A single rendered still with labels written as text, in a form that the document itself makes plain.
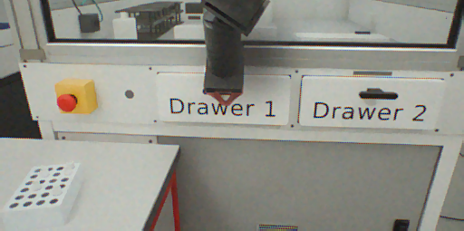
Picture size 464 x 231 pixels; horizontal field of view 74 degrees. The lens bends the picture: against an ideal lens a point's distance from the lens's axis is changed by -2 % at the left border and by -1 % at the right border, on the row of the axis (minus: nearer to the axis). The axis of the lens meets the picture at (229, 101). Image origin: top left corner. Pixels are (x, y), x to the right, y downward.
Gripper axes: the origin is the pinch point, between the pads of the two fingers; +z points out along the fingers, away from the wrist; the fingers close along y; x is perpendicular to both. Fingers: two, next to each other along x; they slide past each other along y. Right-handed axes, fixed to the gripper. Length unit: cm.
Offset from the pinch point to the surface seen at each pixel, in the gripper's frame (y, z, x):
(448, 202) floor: 20, 121, -115
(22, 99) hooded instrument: 29, 46, 83
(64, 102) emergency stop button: -1.1, 2.9, 34.0
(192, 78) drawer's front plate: 5.6, 2.0, 7.6
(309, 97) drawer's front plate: 3.4, 4.5, -17.4
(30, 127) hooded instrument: 22, 57, 83
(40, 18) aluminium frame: 14.2, -6.5, 40.7
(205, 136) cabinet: -0.8, 15.8, 5.4
